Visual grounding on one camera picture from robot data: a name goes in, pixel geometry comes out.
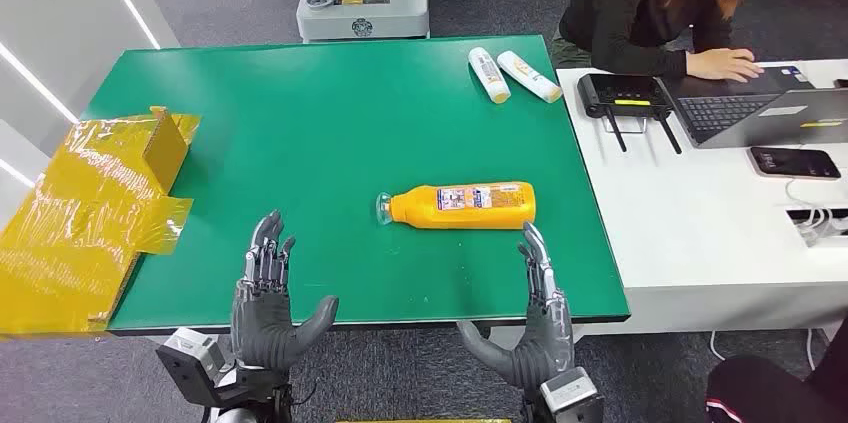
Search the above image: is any yellow taped cardboard box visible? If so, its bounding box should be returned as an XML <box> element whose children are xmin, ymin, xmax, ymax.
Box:
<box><xmin>0</xmin><ymin>105</ymin><xmax>202</xmax><ymax>340</ymax></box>

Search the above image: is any orange bottle with clear cap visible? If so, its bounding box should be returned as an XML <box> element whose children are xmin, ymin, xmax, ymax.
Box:
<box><xmin>375</xmin><ymin>181</ymin><xmax>537</xmax><ymax>231</ymax></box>

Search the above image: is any black smartphone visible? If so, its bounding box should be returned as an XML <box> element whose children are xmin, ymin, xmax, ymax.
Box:
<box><xmin>748</xmin><ymin>146</ymin><xmax>843</xmax><ymax>181</ymax></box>

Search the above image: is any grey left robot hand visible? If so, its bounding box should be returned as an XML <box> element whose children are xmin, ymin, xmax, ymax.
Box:
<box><xmin>230</xmin><ymin>209</ymin><xmax>340</xmax><ymax>372</ymax></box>

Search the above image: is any person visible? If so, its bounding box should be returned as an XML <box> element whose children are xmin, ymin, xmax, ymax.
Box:
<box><xmin>551</xmin><ymin>0</ymin><xmax>790</xmax><ymax>83</ymax></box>
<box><xmin>705</xmin><ymin>317</ymin><xmax>848</xmax><ymax>423</ymax></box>

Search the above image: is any grey laptop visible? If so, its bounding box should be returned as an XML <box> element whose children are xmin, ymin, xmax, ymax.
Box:
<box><xmin>661</xmin><ymin>65</ymin><xmax>848</xmax><ymax>150</ymax></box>

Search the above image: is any black router with antennas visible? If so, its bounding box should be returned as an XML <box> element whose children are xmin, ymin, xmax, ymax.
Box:
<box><xmin>576</xmin><ymin>73</ymin><xmax>684</xmax><ymax>155</ymax></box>

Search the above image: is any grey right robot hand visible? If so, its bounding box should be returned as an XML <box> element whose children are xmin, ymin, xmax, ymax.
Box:
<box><xmin>457</xmin><ymin>221</ymin><xmax>576</xmax><ymax>390</ymax></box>

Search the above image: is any person's hand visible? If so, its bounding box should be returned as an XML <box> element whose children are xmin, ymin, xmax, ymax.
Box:
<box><xmin>686</xmin><ymin>47</ymin><xmax>764</xmax><ymax>83</ymax></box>

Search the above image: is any white bottle with barcode label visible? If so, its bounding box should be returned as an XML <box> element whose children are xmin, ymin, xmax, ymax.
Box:
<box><xmin>467</xmin><ymin>46</ymin><xmax>512</xmax><ymax>105</ymax></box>

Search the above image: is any white bottle with orange print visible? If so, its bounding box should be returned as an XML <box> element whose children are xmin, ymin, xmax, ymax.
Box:
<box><xmin>496</xmin><ymin>50</ymin><xmax>564</xmax><ymax>105</ymax></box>

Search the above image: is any white power strip with plugs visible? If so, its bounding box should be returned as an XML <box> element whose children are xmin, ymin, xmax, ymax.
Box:
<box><xmin>785</xmin><ymin>206</ymin><xmax>848</xmax><ymax>250</ymax></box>

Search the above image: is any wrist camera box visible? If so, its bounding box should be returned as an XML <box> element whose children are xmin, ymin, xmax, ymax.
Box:
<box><xmin>155</xmin><ymin>327</ymin><xmax>228</xmax><ymax>408</ymax></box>
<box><xmin>539</xmin><ymin>366</ymin><xmax>605</xmax><ymax>423</ymax></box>

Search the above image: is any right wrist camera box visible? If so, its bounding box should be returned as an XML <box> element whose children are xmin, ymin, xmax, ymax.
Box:
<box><xmin>539</xmin><ymin>366</ymin><xmax>605</xmax><ymax>423</ymax></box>

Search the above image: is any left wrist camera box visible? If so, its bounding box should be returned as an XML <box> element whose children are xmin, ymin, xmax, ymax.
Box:
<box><xmin>155</xmin><ymin>327</ymin><xmax>228</xmax><ymax>408</ymax></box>

